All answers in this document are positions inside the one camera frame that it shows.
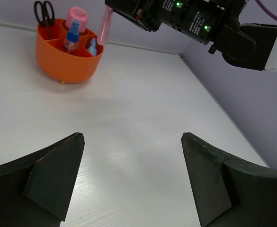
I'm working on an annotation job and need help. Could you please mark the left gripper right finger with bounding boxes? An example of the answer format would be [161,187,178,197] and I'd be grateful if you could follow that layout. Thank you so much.
[181,133,277,227]

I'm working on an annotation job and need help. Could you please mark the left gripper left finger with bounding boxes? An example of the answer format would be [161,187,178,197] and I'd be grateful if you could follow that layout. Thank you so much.
[0,132,85,227]

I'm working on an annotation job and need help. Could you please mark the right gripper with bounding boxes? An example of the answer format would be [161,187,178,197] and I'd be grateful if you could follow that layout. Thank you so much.
[105,0,245,45]

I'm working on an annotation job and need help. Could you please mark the pink pen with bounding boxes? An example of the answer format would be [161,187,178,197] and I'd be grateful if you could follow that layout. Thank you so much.
[97,6,113,46]

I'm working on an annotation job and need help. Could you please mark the blue pen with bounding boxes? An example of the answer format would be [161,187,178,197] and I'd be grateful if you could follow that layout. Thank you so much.
[87,38,98,56]

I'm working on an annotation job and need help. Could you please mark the clear blue capped glue bottle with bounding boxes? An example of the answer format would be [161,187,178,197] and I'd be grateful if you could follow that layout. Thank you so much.
[63,20,81,54]

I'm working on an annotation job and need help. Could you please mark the black scissors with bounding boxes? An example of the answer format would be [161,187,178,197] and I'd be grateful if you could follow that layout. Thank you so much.
[34,0,55,40]

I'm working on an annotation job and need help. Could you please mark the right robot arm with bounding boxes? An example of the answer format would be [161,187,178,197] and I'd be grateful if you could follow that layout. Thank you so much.
[105,0,277,71]

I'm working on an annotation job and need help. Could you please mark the orange round organizer container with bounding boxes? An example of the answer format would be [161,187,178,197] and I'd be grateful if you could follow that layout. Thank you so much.
[36,18,104,83]

